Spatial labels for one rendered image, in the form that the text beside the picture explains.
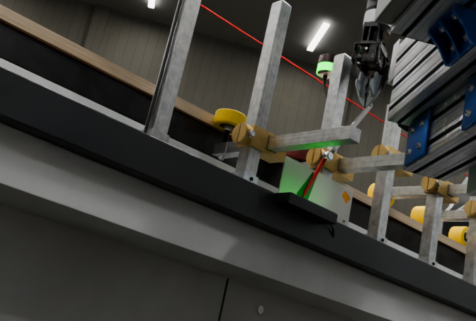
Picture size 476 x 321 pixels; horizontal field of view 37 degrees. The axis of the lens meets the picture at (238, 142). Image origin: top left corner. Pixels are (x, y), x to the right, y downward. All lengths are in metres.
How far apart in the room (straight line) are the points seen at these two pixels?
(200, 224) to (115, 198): 0.22
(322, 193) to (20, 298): 0.74
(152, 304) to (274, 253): 0.31
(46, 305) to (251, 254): 0.45
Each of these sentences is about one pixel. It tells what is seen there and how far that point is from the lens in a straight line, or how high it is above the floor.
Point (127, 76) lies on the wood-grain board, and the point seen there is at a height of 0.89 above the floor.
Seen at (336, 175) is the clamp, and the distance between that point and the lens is 1.80.
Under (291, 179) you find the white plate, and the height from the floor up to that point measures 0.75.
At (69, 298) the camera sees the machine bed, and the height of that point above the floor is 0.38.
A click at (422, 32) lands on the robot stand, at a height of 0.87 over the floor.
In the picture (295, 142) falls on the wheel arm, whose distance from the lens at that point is 1.55.
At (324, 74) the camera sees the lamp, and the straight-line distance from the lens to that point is 1.90.
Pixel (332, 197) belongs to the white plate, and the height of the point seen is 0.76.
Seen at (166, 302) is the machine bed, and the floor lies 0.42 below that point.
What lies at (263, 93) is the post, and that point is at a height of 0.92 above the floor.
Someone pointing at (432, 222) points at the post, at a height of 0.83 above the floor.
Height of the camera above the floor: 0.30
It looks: 18 degrees up
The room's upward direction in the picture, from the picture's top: 13 degrees clockwise
